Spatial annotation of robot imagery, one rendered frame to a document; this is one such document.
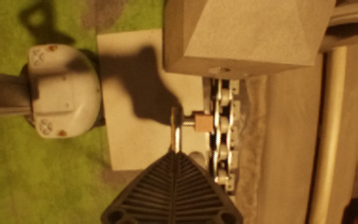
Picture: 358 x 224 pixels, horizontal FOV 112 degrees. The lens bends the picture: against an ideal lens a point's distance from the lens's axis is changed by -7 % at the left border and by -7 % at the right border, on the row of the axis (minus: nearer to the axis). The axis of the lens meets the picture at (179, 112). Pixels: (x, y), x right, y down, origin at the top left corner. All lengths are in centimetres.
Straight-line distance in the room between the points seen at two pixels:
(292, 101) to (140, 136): 39
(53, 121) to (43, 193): 99
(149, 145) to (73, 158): 125
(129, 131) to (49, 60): 80
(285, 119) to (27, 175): 195
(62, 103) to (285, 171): 111
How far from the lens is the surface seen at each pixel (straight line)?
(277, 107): 42
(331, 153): 50
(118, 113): 32
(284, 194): 52
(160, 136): 30
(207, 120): 26
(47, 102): 113
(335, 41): 39
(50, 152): 164
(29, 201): 203
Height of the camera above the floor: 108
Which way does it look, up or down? 85 degrees down
